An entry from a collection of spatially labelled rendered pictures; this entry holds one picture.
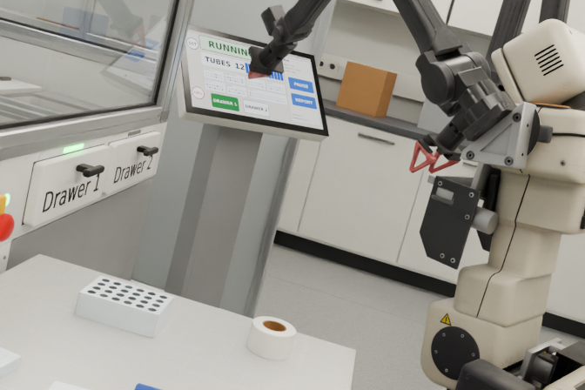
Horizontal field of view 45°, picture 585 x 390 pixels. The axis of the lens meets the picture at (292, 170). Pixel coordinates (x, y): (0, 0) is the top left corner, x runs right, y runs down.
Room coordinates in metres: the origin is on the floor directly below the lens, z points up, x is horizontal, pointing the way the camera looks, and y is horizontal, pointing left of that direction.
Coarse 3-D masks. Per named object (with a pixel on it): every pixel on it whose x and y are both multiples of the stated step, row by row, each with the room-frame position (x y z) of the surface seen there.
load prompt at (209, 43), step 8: (200, 40) 2.19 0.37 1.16; (208, 40) 2.21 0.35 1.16; (216, 40) 2.23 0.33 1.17; (200, 48) 2.17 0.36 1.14; (208, 48) 2.19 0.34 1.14; (216, 48) 2.21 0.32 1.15; (224, 48) 2.23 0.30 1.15; (232, 48) 2.25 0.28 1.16; (240, 48) 2.27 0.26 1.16; (248, 48) 2.29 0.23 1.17; (232, 56) 2.23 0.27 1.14; (240, 56) 2.25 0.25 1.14; (248, 56) 2.28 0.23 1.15
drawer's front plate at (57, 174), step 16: (48, 160) 1.19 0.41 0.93; (64, 160) 1.23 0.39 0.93; (80, 160) 1.30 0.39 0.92; (96, 160) 1.37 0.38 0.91; (32, 176) 1.15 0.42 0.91; (48, 176) 1.18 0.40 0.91; (64, 176) 1.24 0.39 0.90; (80, 176) 1.31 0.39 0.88; (96, 176) 1.39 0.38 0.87; (32, 192) 1.15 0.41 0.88; (64, 192) 1.26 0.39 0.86; (80, 192) 1.33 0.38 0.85; (96, 192) 1.41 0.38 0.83; (32, 208) 1.15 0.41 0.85; (64, 208) 1.27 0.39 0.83; (32, 224) 1.15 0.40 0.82
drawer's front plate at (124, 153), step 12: (156, 132) 1.74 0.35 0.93; (120, 144) 1.49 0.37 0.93; (132, 144) 1.56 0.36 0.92; (144, 144) 1.64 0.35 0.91; (156, 144) 1.73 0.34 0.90; (120, 156) 1.50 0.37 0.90; (132, 156) 1.58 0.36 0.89; (144, 156) 1.66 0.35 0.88; (108, 168) 1.47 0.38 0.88; (132, 168) 1.60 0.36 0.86; (144, 168) 1.68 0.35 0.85; (108, 180) 1.47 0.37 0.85; (132, 180) 1.62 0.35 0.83; (108, 192) 1.48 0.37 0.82
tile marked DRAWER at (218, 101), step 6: (216, 96) 2.11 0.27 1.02; (222, 96) 2.12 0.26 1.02; (228, 96) 2.13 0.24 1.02; (216, 102) 2.09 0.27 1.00; (222, 102) 2.11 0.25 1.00; (228, 102) 2.12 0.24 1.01; (234, 102) 2.14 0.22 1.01; (222, 108) 2.09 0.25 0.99; (228, 108) 2.11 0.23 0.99; (234, 108) 2.12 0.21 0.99
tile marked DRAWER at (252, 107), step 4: (244, 100) 2.16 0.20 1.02; (248, 100) 2.17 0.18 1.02; (244, 104) 2.15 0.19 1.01; (248, 104) 2.17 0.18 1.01; (252, 104) 2.18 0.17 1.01; (256, 104) 2.19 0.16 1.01; (260, 104) 2.20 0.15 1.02; (264, 104) 2.21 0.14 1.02; (244, 108) 2.15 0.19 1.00; (248, 108) 2.16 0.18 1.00; (252, 108) 2.17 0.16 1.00; (256, 108) 2.18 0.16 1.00; (260, 108) 2.19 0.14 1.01; (264, 108) 2.20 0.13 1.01; (268, 108) 2.21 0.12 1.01; (248, 112) 2.15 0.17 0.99; (252, 112) 2.16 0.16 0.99; (256, 112) 2.17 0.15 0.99; (260, 112) 2.18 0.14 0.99; (264, 112) 2.19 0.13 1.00; (268, 112) 2.20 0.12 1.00; (264, 116) 2.18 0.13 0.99; (268, 116) 2.19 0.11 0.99
